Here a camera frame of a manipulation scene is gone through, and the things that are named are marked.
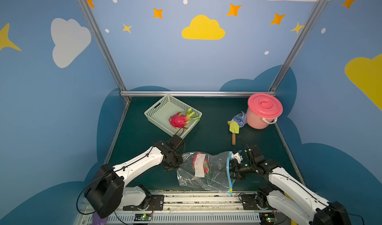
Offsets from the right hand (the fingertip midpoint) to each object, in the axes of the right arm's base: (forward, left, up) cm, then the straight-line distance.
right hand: (225, 171), depth 77 cm
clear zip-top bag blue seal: (-2, +3, -6) cm, 7 cm away
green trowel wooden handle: (+32, -10, -9) cm, 35 cm away
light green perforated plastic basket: (+43, +45, -6) cm, 62 cm away
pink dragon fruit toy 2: (+1, +13, +4) cm, 14 cm away
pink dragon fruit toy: (+31, +28, +1) cm, 42 cm away
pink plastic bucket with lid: (+36, -24, +10) cm, 45 cm away
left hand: (+2, +22, -2) cm, 22 cm away
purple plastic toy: (-25, +60, -5) cm, 65 cm away
